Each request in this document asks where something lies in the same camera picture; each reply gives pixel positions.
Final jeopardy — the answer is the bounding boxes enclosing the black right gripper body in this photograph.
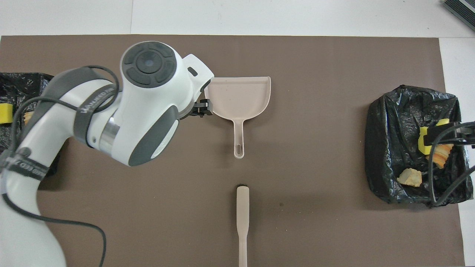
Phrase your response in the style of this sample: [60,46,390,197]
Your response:
[450,121,475,146]

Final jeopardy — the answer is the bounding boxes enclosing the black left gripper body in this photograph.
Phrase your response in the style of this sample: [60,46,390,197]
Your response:
[180,102,198,120]

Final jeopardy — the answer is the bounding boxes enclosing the beige plastic dustpan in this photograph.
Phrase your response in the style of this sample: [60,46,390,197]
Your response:
[204,76,272,159]

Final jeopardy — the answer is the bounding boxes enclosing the beige brush black bristles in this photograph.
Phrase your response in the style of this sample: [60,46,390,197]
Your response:
[236,184,250,267]

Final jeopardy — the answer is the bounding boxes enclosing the black trash bag bin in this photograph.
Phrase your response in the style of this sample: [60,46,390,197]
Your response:
[364,85,474,208]

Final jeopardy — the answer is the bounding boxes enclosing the black bag bin pink patch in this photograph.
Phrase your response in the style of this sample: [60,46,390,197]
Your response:
[0,72,62,178]

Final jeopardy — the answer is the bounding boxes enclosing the brown table mat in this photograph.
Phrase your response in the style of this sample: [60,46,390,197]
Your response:
[0,35,465,267]

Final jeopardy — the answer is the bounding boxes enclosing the dark ribbed panel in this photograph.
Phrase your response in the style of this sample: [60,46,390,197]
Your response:
[443,0,475,32]

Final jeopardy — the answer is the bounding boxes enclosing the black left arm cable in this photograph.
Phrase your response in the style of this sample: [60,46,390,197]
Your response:
[0,65,120,267]

